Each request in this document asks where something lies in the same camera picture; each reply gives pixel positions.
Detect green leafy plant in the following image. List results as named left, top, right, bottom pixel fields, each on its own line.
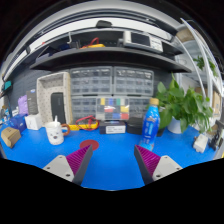
left=155, top=73, right=214, bottom=134

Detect flat round red coaster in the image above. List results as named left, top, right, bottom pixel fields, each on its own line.
left=79, top=139, right=100, bottom=152

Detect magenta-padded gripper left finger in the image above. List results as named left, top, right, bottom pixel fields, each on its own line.
left=42, top=144, right=94, bottom=186

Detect blue box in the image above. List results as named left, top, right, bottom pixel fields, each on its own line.
left=8, top=114, right=28, bottom=133

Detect white shelf unit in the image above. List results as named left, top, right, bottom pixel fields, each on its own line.
left=173, top=18, right=224, bottom=134

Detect black device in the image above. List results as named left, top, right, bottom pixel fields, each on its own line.
left=208, top=120, right=224, bottom=152

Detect blue drink bottle gold cap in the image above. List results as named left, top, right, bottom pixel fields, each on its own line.
left=138, top=97, right=161, bottom=153

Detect brown cardboard box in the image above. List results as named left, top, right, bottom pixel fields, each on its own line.
left=0, top=126, right=22, bottom=149

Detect purple packet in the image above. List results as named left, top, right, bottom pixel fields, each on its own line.
left=17, top=94, right=30, bottom=116

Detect small white box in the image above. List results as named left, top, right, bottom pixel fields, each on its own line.
left=24, top=113, right=44, bottom=131

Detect beige dotted storage basket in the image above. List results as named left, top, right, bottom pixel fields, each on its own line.
left=35, top=71, right=74, bottom=126

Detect small teal box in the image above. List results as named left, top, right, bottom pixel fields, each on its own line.
left=3, top=79, right=13, bottom=92

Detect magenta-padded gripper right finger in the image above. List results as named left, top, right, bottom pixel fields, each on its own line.
left=133, top=144, right=184, bottom=186

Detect yellow multimeter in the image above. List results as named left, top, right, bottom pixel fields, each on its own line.
left=68, top=120, right=100, bottom=132

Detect clear organizer box coloured parts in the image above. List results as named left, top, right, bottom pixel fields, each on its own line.
left=95, top=96, right=131, bottom=122

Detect dark grey box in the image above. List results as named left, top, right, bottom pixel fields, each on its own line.
left=25, top=88, right=39, bottom=116

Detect white mug brown handle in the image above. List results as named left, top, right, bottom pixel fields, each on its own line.
left=44, top=120, right=72, bottom=146

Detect black rectangular speaker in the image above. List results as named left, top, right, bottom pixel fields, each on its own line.
left=50, top=91, right=67, bottom=125

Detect black zipper case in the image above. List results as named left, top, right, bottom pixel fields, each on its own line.
left=125, top=116, right=145, bottom=136

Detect white plant pot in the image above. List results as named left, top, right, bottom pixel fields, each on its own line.
left=167, top=116, right=188, bottom=135

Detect red test lead cable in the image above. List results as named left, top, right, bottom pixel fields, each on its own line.
left=75, top=115, right=100, bottom=129

